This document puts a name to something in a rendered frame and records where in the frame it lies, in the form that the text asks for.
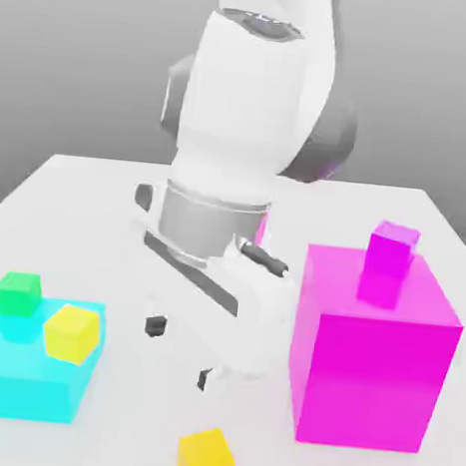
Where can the small purple cube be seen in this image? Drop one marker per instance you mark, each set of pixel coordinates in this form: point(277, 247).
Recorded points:
point(389, 254)

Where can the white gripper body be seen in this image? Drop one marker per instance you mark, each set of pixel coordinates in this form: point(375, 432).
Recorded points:
point(248, 322)

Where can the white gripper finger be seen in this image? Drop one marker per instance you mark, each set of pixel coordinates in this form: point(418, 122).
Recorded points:
point(204, 378)
point(155, 325)

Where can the large cyan box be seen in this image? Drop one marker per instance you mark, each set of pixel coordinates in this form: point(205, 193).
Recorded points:
point(21, 389)

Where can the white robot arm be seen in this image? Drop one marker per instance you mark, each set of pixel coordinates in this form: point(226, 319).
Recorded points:
point(246, 98)

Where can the large magenta box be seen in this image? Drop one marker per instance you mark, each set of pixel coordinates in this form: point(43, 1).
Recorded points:
point(371, 382)

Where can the small golden yellow cube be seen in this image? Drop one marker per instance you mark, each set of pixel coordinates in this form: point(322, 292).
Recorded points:
point(205, 461)

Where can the small pale yellow cube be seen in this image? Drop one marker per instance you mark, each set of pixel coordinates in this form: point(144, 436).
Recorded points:
point(71, 335)

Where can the small green cube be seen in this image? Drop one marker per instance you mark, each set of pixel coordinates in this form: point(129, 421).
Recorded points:
point(18, 294)

